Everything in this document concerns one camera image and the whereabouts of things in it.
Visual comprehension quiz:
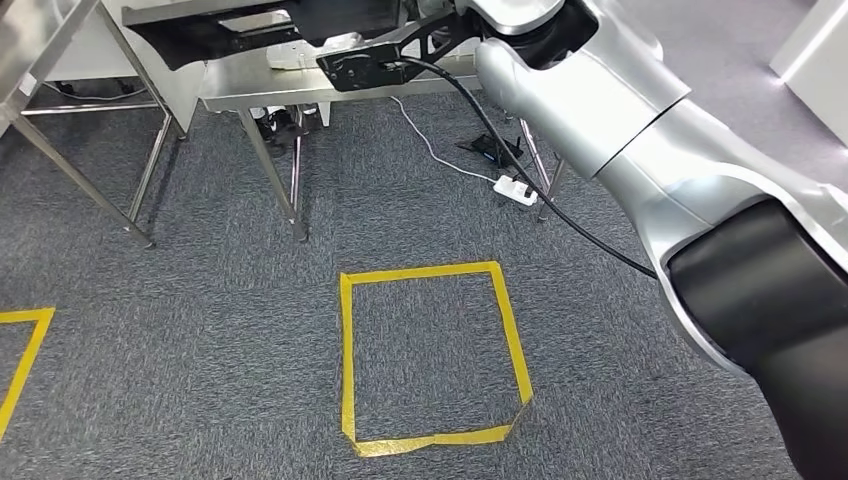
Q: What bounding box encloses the black plastic part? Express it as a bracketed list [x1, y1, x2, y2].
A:
[121, 0, 407, 72]

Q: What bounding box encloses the stainless steel workbench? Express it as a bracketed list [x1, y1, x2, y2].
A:
[197, 36, 571, 244]

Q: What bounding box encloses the white power strip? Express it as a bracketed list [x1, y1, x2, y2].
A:
[492, 174, 540, 207]

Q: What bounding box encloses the black router with antennas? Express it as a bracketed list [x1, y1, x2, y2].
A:
[455, 133, 526, 168]

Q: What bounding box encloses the yellow floor tape square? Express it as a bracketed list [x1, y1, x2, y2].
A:
[339, 260, 535, 460]
[0, 307, 57, 442]

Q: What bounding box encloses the grey stamped metal plate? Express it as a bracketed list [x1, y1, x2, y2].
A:
[266, 39, 372, 72]

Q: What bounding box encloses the white cabinet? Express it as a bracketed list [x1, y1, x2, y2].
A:
[768, 0, 848, 148]

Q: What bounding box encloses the stainless steel table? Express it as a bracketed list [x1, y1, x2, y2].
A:
[0, 0, 208, 250]

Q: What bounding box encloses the white power cable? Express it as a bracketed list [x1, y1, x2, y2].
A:
[389, 95, 498, 185]

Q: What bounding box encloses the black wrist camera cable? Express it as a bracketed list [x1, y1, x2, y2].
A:
[397, 56, 659, 281]

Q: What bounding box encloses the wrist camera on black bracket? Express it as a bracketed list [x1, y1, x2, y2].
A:
[315, 9, 480, 93]

